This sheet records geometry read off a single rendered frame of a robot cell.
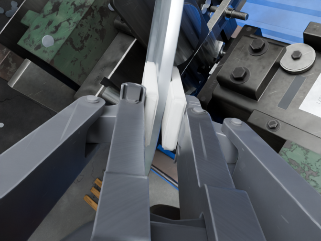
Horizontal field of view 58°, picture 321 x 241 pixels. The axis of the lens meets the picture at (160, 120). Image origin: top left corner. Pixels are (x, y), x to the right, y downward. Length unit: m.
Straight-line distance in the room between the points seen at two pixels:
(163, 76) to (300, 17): 2.03
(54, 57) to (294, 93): 0.44
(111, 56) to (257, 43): 0.30
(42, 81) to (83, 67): 0.09
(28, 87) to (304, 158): 0.48
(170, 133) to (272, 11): 2.12
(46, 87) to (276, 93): 0.43
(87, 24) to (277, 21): 1.72
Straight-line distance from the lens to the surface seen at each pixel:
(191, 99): 0.18
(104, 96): 0.61
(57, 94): 0.64
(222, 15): 0.76
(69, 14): 0.65
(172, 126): 0.15
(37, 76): 0.60
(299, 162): 0.44
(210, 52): 0.72
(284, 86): 0.54
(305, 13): 2.20
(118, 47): 0.64
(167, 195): 1.91
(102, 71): 0.63
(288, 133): 0.46
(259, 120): 0.48
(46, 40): 0.59
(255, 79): 0.52
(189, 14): 0.61
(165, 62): 0.17
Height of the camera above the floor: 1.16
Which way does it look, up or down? 35 degrees down
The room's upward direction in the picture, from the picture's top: 120 degrees clockwise
